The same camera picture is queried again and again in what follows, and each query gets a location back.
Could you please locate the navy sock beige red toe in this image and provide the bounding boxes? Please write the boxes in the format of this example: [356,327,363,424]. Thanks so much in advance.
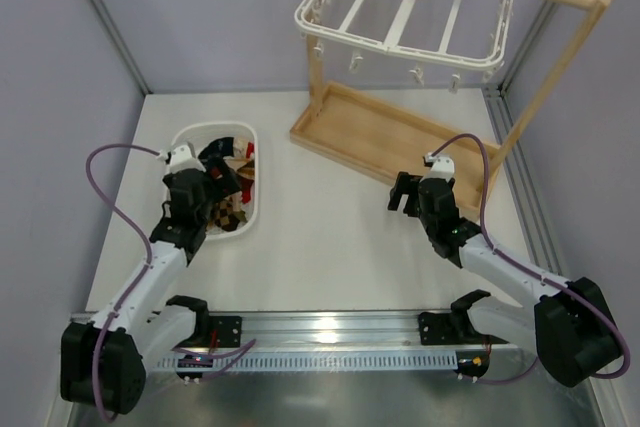
[198,136,255,162]

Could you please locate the brown argyle sock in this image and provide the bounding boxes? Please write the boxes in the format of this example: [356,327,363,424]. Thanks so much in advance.
[207,199,247,233]

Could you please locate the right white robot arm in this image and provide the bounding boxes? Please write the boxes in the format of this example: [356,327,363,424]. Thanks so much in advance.
[388,172,628,387]

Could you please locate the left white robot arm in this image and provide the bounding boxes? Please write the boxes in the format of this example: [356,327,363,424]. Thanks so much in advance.
[60,158,241,419]

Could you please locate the white plastic clip hanger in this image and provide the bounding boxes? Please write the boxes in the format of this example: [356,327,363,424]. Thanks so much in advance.
[294,0,514,92]

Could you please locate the white perforated plastic basket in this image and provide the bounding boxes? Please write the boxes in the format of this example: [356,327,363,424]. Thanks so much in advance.
[153,121,259,241]

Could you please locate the wooden rack with tray base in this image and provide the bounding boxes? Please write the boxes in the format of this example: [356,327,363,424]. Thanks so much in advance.
[290,0,613,216]

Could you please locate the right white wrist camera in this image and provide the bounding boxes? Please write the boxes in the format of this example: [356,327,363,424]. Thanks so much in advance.
[423,152,455,182]

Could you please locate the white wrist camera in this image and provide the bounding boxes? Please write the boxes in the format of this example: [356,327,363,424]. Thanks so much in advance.
[423,152,455,182]
[155,142,205,174]

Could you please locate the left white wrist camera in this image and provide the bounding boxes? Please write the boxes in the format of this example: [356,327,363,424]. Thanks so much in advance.
[155,142,205,174]

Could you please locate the aluminium mounting rail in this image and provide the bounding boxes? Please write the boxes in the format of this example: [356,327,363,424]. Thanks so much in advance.
[69,307,541,349]

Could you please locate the slotted grey cable duct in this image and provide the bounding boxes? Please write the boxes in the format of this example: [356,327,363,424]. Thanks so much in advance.
[152,349,458,374]

